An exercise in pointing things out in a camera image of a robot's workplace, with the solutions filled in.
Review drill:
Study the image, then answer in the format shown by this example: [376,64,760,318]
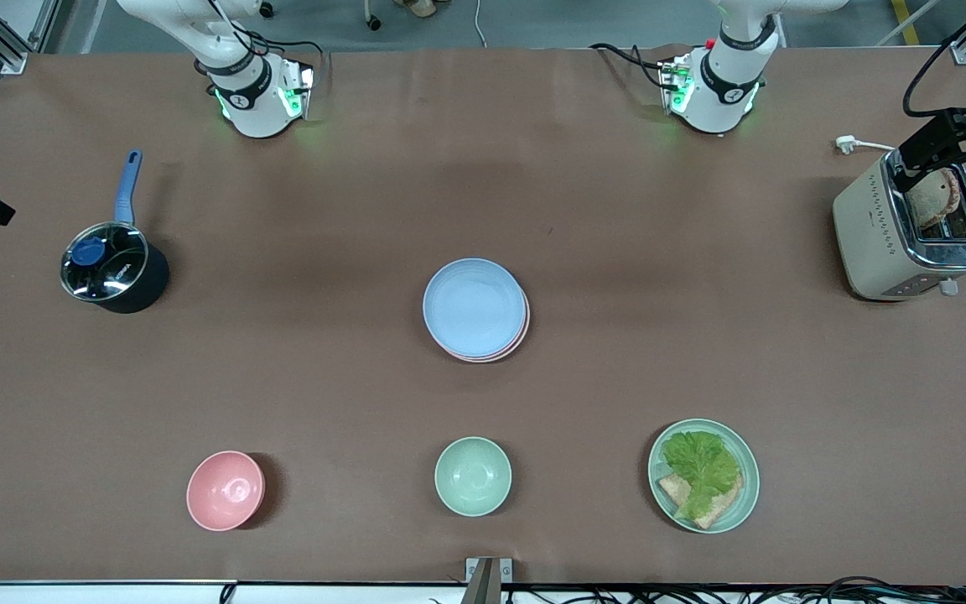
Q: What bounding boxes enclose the wide pink bowl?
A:
[441,289,532,364]

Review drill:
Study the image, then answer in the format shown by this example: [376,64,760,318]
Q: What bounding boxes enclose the wide blue bowl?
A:
[423,258,527,357]

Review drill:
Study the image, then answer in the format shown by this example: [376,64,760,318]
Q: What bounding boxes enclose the toasted bread slice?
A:
[905,168,962,229]

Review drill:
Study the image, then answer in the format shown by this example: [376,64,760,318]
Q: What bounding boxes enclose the beige and chrome toaster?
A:
[833,149,966,301]

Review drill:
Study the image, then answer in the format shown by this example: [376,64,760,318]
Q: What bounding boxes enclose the glass lid with blue knob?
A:
[61,221,150,301]

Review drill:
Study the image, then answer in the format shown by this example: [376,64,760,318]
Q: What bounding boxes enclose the green lettuce leaf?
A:
[662,430,742,521]

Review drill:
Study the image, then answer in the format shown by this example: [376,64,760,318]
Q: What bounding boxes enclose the small deep pink bowl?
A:
[186,450,266,532]

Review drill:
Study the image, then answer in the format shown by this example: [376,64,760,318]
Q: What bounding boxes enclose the green plate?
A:
[648,419,761,534]

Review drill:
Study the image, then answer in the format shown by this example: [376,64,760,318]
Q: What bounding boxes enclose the brown bread slice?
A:
[657,472,744,530]

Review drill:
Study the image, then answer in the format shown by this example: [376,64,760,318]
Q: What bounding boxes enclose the small deep green bowl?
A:
[434,436,512,518]

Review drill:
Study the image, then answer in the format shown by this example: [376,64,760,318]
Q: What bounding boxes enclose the white plug with cord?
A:
[835,134,896,155]

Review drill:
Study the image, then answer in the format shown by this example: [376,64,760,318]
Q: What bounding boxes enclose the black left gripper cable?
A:
[902,0,966,120]

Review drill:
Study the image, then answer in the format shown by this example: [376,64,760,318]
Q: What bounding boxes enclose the dark saucepan with blue handle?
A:
[60,149,171,315]

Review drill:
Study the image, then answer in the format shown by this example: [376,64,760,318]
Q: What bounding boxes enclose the black left base cable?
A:
[590,42,670,86]

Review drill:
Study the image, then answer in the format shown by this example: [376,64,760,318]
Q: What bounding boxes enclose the black base cable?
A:
[244,32,326,78]
[590,42,670,86]

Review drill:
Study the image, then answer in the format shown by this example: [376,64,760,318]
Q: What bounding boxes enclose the black right base cable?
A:
[244,32,326,78]

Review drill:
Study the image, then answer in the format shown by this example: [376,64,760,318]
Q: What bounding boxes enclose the black cable bundle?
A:
[500,575,966,604]

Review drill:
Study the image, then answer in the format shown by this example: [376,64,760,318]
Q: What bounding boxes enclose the metal table bracket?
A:
[462,557,514,604]

